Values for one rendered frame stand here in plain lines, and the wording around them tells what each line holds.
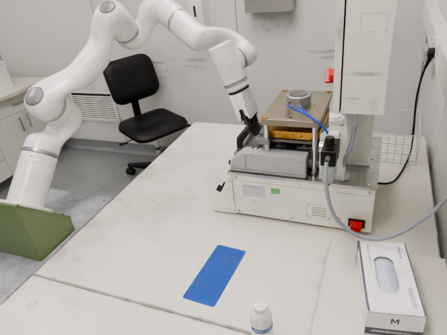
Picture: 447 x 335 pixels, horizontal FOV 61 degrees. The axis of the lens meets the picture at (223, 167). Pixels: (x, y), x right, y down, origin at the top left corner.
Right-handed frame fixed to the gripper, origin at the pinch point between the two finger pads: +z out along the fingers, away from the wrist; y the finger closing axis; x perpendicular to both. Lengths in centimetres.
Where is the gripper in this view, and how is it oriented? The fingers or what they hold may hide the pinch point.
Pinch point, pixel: (256, 129)
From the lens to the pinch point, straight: 135.7
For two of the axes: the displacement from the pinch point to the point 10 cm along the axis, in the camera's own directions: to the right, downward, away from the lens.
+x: 8.3, -2.0, -5.2
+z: 4.1, 8.5, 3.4
